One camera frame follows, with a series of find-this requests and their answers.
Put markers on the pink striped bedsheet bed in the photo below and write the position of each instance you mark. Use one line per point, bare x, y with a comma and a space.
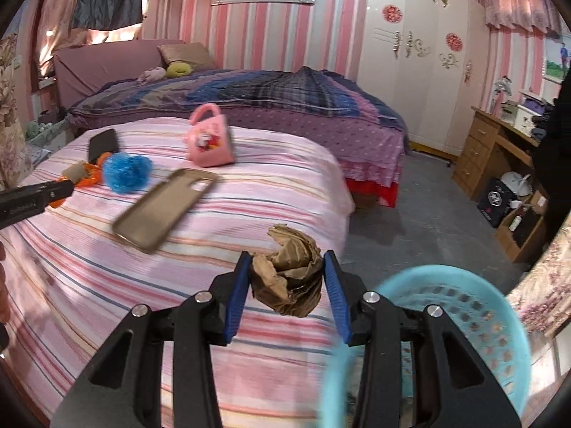
70, 281

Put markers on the desk lamp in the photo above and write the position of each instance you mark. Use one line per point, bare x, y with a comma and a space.
502, 87

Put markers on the black smartphone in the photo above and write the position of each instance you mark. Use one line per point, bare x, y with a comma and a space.
104, 142

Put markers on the turquoise plastic laundry basket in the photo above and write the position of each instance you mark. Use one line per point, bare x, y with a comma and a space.
446, 350

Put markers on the brown pillow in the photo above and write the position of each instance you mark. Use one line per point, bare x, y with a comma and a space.
195, 54

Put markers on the yellow plush toy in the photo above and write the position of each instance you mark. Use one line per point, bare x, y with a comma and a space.
178, 69

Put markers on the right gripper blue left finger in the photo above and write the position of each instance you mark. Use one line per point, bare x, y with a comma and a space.
229, 292

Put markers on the pink valance curtain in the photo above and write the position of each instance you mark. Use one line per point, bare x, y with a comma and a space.
526, 14

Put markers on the floral curtain left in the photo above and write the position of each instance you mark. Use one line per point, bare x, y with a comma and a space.
15, 162

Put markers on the tan phone case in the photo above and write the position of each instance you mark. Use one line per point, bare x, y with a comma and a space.
147, 223

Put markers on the blue plastic bag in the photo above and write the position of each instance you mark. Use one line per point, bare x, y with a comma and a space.
125, 174

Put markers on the cardboard tube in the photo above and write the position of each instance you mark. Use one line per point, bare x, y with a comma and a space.
76, 172

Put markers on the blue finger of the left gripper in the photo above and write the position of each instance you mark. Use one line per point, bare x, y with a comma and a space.
18, 204

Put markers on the wooden desk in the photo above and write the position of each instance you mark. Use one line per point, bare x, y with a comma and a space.
493, 149

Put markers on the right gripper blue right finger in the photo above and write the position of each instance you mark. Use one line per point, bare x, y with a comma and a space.
345, 293

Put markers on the purple bed with plaid blanket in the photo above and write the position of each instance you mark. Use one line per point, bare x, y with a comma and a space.
97, 87

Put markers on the black shopping bag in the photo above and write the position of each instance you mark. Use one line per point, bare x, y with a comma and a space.
495, 201

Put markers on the pink plush toy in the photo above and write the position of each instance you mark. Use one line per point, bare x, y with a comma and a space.
152, 75

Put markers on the person left hand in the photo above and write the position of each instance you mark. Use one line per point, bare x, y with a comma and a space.
5, 311

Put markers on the pink cartoon mug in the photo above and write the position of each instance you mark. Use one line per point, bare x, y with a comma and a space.
209, 140

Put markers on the floral curtain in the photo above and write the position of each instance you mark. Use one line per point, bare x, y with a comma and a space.
542, 298
15, 162

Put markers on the white wardrobe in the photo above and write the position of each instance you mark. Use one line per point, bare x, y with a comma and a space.
426, 59

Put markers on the brown paper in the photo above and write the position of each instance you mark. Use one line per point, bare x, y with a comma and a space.
288, 280

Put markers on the orange snack wrapper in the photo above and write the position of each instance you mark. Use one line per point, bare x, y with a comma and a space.
95, 173

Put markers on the floral curtain right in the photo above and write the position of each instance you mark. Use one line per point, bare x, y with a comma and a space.
542, 298

